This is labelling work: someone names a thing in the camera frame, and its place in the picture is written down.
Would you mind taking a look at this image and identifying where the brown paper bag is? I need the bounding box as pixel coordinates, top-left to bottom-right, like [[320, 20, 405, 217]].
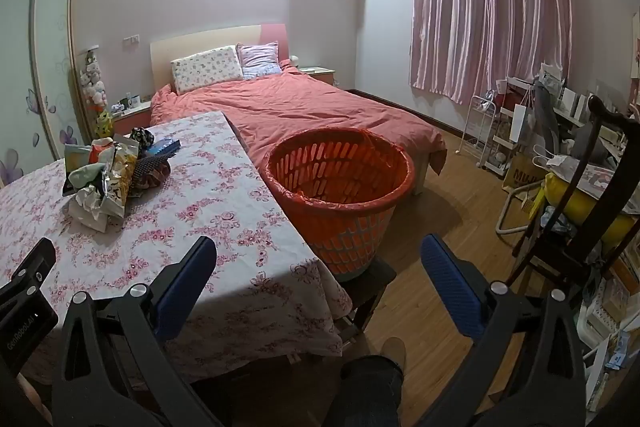
[[502, 152, 546, 202]]

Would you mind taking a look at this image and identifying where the person's tan slipper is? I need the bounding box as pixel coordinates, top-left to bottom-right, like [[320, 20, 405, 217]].
[[375, 337, 407, 375]]

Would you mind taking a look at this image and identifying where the sliding wardrobe with purple flowers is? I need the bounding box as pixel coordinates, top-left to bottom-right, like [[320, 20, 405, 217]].
[[0, 0, 96, 188]]

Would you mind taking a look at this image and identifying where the white paper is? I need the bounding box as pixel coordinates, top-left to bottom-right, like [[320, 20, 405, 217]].
[[67, 187, 113, 234]]

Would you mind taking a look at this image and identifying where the white floral pillow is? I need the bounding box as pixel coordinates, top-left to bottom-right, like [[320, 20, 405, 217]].
[[171, 45, 244, 96]]

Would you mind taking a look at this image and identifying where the orange plastic laundry basket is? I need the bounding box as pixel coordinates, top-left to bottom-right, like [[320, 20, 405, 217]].
[[264, 128, 416, 283]]

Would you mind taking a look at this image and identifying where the pink striped pillow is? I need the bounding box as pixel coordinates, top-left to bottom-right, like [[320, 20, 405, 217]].
[[236, 41, 283, 80]]

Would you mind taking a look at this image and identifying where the white shelf cart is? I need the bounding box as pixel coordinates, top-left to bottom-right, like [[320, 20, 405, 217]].
[[492, 77, 538, 178]]

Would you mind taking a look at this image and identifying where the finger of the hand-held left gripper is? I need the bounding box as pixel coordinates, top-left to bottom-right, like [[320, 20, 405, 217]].
[[0, 237, 57, 308]]

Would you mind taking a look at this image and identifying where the white tubular frame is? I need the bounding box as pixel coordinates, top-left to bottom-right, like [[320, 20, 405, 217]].
[[495, 184, 546, 235]]

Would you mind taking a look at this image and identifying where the beige and pink headboard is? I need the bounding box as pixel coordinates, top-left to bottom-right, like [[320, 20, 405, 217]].
[[150, 24, 290, 90]]

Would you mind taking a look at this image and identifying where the person's leg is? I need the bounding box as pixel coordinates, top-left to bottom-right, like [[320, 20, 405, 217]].
[[327, 354, 405, 427]]

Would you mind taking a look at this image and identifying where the bed with pink duvet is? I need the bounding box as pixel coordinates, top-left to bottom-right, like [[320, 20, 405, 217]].
[[150, 69, 447, 198]]

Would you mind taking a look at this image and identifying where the blue tissue packet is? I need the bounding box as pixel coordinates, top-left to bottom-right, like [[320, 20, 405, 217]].
[[147, 138, 181, 158]]

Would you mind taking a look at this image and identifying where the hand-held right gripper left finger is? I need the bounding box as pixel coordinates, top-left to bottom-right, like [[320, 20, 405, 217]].
[[51, 235, 236, 427]]

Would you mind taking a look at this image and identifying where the pink nightstand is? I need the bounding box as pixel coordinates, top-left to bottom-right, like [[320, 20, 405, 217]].
[[299, 67, 337, 85], [112, 99, 153, 138]]

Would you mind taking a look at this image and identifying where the grey office chair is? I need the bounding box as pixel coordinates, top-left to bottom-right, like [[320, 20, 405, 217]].
[[532, 79, 566, 142]]

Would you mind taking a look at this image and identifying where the white paper bag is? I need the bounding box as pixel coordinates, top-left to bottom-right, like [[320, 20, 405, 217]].
[[510, 104, 533, 142]]

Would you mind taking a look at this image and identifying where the white wire rack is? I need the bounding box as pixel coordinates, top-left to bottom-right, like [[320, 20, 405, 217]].
[[457, 94, 498, 168]]

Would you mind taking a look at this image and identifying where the black floral pouch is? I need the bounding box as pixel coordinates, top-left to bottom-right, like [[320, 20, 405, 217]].
[[130, 127, 156, 155]]

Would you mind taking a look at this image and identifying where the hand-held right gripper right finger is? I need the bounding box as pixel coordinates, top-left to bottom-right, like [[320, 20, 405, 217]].
[[415, 234, 588, 427]]

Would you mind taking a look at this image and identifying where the pale green wrapper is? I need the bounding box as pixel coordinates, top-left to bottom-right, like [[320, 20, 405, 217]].
[[67, 164, 106, 190]]

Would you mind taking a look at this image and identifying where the yellow and silver snack bag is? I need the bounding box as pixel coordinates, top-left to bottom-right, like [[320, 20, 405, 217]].
[[100, 141, 140, 220]]

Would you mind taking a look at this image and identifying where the dark wooden chair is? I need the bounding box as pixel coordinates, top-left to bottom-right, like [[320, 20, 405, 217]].
[[507, 96, 640, 288]]

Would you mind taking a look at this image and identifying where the column of plush toys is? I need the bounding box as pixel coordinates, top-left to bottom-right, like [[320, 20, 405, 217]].
[[80, 47, 113, 140]]

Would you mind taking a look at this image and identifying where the dark wooden stool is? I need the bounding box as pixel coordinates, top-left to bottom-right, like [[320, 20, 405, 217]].
[[345, 257, 398, 343]]

